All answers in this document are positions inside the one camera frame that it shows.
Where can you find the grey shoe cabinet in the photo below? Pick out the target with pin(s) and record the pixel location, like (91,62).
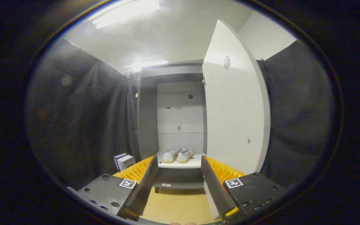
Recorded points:
(147,118)

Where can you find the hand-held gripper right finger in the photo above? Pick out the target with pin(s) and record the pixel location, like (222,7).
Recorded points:
(216,187)

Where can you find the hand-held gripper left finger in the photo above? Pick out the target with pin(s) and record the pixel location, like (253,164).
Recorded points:
(145,187)

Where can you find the white sneaker shoe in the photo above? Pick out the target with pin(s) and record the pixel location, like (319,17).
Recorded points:
(170,155)
(185,155)

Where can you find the white shoe cabinet door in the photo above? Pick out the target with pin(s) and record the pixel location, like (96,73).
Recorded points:
(236,109)

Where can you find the black backdrop cloth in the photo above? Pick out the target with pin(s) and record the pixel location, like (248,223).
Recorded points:
(83,118)

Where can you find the small ceiling light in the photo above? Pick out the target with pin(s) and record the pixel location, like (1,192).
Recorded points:
(148,65)

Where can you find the metal door hinge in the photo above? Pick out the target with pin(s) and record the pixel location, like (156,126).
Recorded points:
(204,79)

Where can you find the long ceiling light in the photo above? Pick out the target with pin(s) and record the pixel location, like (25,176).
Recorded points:
(123,12)

